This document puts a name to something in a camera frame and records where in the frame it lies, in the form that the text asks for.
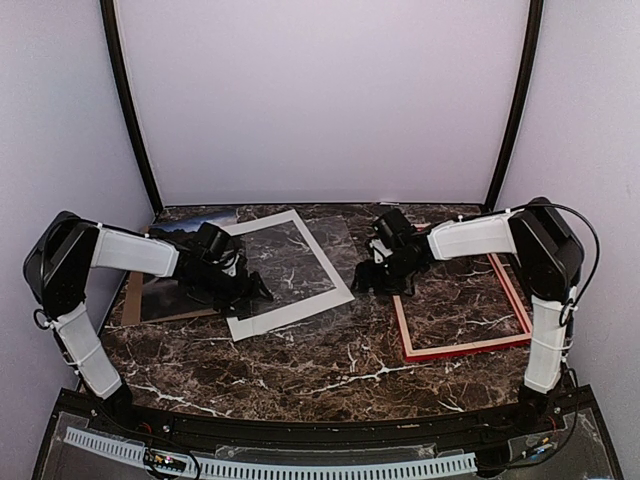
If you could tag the red wooden picture frame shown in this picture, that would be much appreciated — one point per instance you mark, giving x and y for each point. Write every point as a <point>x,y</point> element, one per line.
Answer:
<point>410,354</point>

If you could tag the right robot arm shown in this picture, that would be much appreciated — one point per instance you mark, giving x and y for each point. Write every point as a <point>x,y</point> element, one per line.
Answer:
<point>548,253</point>

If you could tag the black front rail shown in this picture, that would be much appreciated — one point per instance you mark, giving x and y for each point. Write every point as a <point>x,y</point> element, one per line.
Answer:
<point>482,429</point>

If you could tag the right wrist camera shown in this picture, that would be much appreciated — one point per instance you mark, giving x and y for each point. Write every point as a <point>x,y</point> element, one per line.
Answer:
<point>393,229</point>

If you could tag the white photo mat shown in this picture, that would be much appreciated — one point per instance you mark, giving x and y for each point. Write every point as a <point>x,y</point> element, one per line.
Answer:
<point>300,300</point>

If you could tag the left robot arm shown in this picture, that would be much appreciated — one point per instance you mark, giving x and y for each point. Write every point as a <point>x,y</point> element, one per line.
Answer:
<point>57,270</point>

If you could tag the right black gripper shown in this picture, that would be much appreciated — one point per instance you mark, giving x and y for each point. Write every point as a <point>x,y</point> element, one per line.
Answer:
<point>366,278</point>

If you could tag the black corner post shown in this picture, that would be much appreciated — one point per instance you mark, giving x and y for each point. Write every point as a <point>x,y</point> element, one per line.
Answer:
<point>119,71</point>
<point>523,79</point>

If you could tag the clear acrylic sheet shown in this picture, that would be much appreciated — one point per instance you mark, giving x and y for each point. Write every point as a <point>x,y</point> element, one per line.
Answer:
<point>325,240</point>

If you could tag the left black corner post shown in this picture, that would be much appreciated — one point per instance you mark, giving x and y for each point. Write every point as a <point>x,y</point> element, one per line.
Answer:
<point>119,71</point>

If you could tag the brown cardboard backing board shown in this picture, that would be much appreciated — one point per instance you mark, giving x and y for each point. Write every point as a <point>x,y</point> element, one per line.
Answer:
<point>131,305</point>

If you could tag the right black corner post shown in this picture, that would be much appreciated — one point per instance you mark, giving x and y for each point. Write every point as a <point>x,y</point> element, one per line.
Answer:
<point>523,79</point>

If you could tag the landscape photo print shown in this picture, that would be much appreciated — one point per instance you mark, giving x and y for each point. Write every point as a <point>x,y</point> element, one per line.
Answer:
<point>180,231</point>

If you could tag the white slotted cable duct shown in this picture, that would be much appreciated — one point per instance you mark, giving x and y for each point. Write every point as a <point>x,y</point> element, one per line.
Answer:
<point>166,463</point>

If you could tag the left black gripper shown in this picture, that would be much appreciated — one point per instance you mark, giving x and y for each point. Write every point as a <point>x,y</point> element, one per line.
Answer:
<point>244,294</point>

